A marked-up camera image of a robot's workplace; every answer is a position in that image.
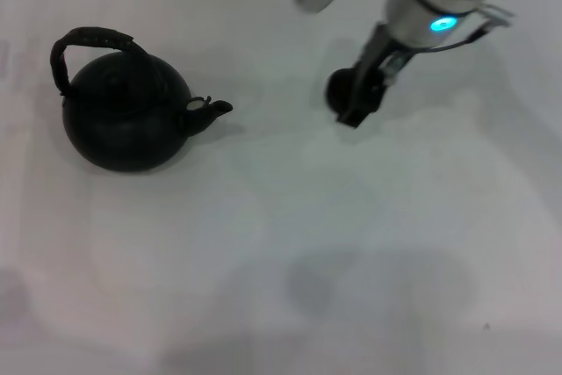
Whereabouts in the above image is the black round teapot with handle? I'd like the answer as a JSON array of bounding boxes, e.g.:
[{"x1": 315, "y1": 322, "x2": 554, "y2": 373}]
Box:
[{"x1": 49, "y1": 26, "x2": 234, "y2": 173}]

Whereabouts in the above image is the small dark teacup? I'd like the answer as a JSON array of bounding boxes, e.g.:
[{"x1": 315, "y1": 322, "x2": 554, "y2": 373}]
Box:
[{"x1": 325, "y1": 67, "x2": 384, "y2": 116}]

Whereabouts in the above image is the right gripper cable with connector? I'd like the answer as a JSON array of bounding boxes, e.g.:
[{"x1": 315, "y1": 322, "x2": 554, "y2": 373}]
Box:
[{"x1": 432, "y1": 3, "x2": 515, "y2": 54}]

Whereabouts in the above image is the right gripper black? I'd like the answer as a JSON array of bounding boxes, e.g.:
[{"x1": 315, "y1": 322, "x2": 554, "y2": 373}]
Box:
[{"x1": 336, "y1": 22, "x2": 417, "y2": 131}]

